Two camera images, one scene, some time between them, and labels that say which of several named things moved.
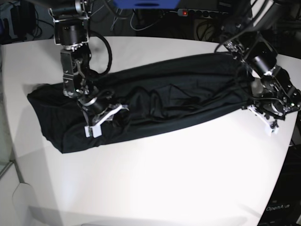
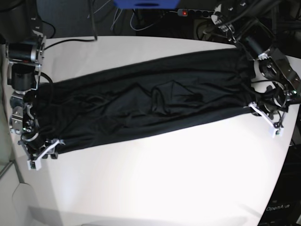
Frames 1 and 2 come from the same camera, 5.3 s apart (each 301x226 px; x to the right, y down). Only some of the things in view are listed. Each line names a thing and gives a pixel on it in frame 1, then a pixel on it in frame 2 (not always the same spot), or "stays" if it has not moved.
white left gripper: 95,131 -> 34,163
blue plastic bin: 146,4 stays
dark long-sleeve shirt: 202,85 stays
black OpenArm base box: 284,208 stays
